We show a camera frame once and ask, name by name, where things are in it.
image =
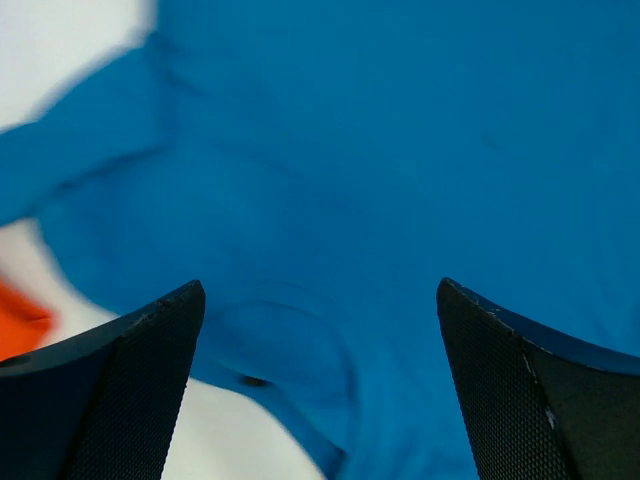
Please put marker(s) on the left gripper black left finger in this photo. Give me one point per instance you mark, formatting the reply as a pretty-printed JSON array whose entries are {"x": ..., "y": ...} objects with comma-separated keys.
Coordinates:
[{"x": 104, "y": 403}]

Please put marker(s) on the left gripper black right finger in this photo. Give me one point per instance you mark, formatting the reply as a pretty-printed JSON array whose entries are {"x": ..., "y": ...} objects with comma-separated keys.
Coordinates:
[{"x": 537, "y": 403}]

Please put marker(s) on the blue t shirt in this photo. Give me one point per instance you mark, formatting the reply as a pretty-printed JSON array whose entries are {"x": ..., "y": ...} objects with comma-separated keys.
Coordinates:
[{"x": 320, "y": 166}]

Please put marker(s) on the folded orange t shirt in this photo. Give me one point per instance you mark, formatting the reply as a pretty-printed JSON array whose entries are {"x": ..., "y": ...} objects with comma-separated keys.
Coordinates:
[{"x": 25, "y": 324}]

